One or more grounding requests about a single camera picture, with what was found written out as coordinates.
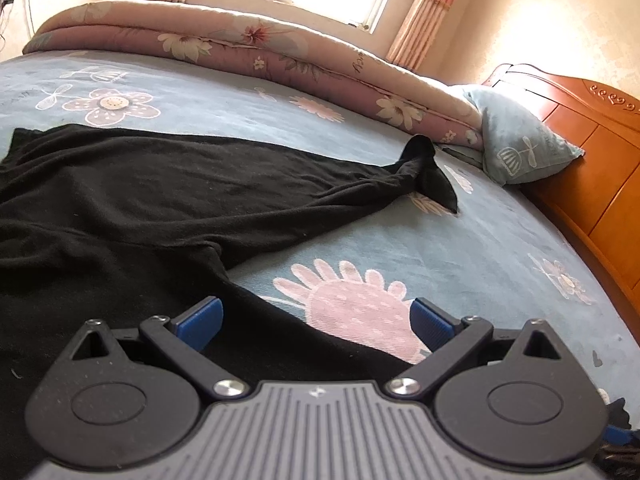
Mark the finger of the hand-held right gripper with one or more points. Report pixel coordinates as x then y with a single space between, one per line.
616 435

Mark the flat blue pillow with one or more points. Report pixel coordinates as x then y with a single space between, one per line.
462 154

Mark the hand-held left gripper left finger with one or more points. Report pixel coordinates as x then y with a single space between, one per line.
200 322

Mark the blue printed pillow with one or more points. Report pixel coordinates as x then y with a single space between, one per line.
515 135

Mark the blue floral bed sheet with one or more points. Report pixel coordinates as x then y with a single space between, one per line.
500 260

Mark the pink floral quilt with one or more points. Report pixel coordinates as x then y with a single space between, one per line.
200 25

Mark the black pants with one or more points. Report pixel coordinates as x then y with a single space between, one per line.
150 185

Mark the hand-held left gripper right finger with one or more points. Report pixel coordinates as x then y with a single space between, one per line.
432 325

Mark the wooden headboard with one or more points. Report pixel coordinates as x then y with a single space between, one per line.
600 170

